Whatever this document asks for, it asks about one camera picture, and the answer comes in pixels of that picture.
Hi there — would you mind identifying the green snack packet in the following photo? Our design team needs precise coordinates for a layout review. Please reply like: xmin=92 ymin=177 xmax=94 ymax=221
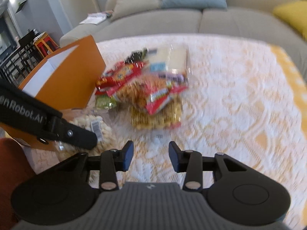
xmin=95 ymin=95 xmax=117 ymax=110

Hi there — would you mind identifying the black snack packet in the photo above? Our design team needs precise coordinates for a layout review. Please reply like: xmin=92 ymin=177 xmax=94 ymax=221
xmin=124 ymin=48 xmax=148 ymax=64

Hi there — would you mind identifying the grey sofa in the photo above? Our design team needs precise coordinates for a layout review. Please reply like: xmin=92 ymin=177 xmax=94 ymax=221
xmin=60 ymin=0 xmax=306 ymax=78

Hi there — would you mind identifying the wall shelf with plant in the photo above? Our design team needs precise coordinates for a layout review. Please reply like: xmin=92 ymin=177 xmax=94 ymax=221
xmin=16 ymin=0 xmax=28 ymax=14

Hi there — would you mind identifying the black dining chair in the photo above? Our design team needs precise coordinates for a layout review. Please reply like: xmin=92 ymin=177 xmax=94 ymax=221
xmin=1 ymin=29 xmax=42 ymax=86

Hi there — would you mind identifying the orange cardboard box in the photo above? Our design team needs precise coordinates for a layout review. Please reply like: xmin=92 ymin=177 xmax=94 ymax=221
xmin=1 ymin=36 xmax=106 ymax=151

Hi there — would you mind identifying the clear bag of crackers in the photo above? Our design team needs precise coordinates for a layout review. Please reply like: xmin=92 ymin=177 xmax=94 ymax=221
xmin=144 ymin=45 xmax=190 ymax=78

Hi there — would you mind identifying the yellow cushion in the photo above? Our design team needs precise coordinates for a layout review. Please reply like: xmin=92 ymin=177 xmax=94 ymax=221
xmin=273 ymin=0 xmax=307 ymax=41

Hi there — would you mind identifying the white lace tablecloth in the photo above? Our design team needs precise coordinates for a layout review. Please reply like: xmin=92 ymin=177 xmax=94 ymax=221
xmin=97 ymin=34 xmax=306 ymax=229

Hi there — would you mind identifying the clear tub of nuts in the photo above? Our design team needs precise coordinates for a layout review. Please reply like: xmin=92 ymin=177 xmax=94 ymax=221
xmin=55 ymin=108 xmax=116 ymax=161

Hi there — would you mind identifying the red snack bag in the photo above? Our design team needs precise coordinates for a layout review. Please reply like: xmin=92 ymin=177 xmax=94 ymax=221
xmin=96 ymin=61 xmax=147 ymax=97

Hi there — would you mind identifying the yellow pasta snack bag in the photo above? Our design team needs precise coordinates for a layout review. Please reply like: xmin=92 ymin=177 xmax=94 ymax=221
xmin=130 ymin=97 xmax=182 ymax=130

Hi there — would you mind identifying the beige door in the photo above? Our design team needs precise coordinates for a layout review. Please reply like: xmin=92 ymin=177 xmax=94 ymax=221
xmin=51 ymin=0 xmax=102 ymax=28

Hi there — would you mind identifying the open magazine on sofa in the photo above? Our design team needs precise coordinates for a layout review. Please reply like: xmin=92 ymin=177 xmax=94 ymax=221
xmin=79 ymin=10 xmax=113 ymax=25

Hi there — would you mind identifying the orange stick snack bag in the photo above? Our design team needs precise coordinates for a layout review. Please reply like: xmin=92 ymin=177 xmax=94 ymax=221
xmin=110 ymin=74 xmax=188 ymax=115

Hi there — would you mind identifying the yellow checkered tablecloth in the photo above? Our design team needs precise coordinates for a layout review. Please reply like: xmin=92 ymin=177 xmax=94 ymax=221
xmin=271 ymin=45 xmax=307 ymax=136

